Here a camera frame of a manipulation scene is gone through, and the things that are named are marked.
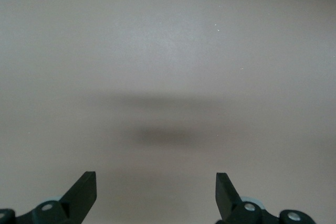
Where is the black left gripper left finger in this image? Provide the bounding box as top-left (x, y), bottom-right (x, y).
top-left (0, 171), bottom-right (98, 224)

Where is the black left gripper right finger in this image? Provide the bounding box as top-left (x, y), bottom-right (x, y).
top-left (215, 172), bottom-right (314, 224)

